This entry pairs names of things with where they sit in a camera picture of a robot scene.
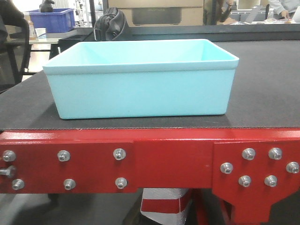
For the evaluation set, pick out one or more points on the light blue plastic bin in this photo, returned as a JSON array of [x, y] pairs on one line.
[[149, 78]]

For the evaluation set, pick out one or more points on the black conveyor belt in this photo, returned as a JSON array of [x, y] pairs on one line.
[[265, 94]]

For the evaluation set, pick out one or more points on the black backpack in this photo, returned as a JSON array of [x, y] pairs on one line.
[[112, 26]]

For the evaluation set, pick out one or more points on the seated person in background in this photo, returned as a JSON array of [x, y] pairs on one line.
[[216, 11]]

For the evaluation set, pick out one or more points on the blue crate on desk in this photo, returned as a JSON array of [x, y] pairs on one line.
[[61, 20]]

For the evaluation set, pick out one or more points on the person in white shirt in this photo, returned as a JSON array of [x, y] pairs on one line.
[[284, 8]]

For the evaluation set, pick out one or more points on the red white striped post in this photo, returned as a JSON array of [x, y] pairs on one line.
[[166, 206]]

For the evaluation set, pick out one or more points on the red conveyor frame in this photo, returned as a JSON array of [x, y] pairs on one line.
[[251, 169]]

